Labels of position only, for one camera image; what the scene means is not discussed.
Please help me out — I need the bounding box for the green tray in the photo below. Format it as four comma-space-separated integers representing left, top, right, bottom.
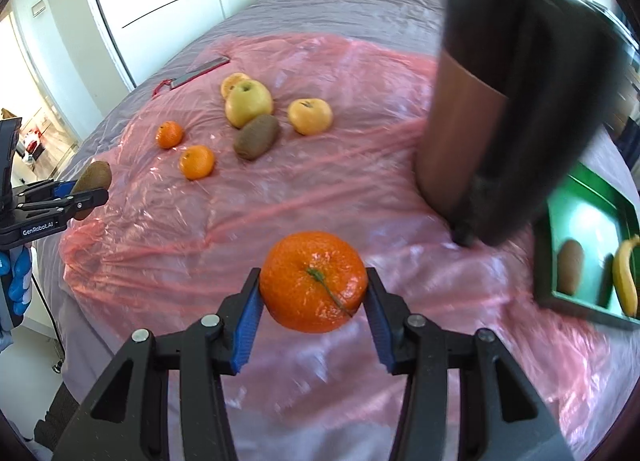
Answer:
533, 161, 640, 332

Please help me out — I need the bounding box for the brown kiwi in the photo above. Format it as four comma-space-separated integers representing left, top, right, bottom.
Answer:
234, 114, 281, 160
556, 239, 586, 296
69, 161, 113, 220

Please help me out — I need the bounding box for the person's left hand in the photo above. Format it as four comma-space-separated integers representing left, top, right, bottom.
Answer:
0, 246, 34, 338

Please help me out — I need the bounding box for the bed with grey sheet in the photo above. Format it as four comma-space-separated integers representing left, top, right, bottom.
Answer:
10, 0, 640, 461

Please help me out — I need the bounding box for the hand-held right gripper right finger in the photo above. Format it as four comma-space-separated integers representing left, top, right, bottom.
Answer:
362, 267, 576, 461

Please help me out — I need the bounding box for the phone in red case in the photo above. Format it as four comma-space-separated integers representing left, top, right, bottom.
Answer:
171, 56, 231, 90

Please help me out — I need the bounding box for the yellow banana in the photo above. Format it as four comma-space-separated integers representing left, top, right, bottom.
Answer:
612, 234, 640, 318

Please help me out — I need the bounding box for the pink plastic sheet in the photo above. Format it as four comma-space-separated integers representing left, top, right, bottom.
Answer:
59, 35, 640, 422

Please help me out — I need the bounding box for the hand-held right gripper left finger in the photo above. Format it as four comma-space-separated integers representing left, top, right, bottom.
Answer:
60, 267, 266, 461

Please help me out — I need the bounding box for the brown cardboard box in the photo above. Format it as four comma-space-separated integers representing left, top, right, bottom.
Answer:
412, 0, 634, 248

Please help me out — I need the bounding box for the small orange mandarin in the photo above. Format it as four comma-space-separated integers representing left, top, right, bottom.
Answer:
179, 145, 216, 180
155, 121, 184, 150

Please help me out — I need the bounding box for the black cable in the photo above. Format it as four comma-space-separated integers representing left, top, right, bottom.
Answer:
30, 261, 67, 374

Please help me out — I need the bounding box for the yellow striped pepino melon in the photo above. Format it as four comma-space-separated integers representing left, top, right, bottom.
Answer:
288, 99, 334, 136
221, 73, 252, 100

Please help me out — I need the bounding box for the yellow-green apple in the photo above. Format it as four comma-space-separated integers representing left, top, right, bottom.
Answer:
225, 80, 274, 129

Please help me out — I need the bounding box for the large orange mandarin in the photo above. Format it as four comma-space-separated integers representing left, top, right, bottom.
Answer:
258, 231, 369, 334

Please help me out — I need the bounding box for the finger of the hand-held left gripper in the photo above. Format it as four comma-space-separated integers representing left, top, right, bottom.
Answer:
22, 179, 81, 202
19, 189, 110, 222

